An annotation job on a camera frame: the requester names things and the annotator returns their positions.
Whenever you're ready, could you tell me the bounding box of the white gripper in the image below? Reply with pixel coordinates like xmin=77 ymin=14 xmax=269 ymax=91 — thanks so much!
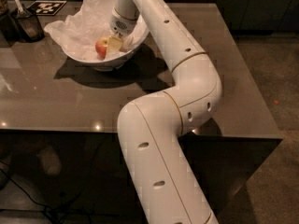
xmin=105 ymin=9 xmax=138 ymax=58

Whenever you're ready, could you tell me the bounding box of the red yellow apple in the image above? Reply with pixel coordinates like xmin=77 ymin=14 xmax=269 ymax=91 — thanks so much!
xmin=95 ymin=37 xmax=108 ymax=59

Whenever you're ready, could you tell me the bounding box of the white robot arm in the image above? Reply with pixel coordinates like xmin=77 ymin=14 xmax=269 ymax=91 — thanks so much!
xmin=111 ymin=0 xmax=222 ymax=224

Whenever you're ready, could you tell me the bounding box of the white bowl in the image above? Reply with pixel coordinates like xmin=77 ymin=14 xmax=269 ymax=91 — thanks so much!
xmin=62 ymin=15 xmax=149 ymax=71

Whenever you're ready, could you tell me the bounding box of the white crumpled paper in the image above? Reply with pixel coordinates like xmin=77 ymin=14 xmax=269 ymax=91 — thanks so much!
xmin=43 ymin=0 xmax=148 ymax=63

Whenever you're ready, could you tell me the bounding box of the black fiducial marker card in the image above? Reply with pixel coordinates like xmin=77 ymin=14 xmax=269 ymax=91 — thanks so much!
xmin=28 ymin=0 xmax=66 ymax=16

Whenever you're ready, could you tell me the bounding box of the dark glass cup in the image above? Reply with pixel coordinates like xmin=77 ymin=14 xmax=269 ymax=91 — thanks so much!
xmin=11 ymin=9 xmax=44 ymax=43

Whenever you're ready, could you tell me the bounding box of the white handled utensil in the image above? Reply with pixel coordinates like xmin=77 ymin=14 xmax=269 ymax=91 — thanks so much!
xmin=13 ymin=0 xmax=32 ymax=19

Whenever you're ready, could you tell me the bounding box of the black floor cable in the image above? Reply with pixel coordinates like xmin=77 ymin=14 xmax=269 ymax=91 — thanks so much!
xmin=0 ymin=159 xmax=104 ymax=224

